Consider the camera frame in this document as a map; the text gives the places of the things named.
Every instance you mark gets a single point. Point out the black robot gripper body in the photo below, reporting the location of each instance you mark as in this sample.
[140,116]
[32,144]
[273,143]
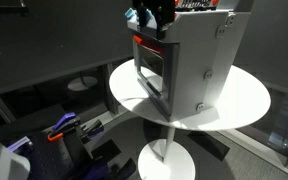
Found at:
[163,12]

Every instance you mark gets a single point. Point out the blue stove knob far left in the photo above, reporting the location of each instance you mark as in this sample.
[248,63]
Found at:
[130,13]

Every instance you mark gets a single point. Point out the blue stove knob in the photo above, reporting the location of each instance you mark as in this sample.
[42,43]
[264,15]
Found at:
[130,13]
[144,16]

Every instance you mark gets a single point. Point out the grey toy stove oven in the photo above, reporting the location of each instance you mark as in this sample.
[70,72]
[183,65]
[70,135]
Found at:
[199,49]

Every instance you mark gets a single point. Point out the purple and orange clamp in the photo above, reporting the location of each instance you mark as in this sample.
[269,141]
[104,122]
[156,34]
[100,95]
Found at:
[64,126]

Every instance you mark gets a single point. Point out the black perforated mounting stand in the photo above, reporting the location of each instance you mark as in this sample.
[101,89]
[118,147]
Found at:
[68,158]

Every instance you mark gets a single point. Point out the white rounded object foreground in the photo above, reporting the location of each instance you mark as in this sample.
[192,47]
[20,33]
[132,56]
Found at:
[12,165]

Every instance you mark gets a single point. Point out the orange oven door handle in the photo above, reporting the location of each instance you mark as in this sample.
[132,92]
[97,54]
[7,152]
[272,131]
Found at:
[148,44]

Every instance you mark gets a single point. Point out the round white pedestal table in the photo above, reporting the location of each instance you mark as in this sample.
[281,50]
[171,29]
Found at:
[243,101]

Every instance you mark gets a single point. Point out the black clamp handles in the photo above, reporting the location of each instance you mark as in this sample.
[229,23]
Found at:
[91,131]

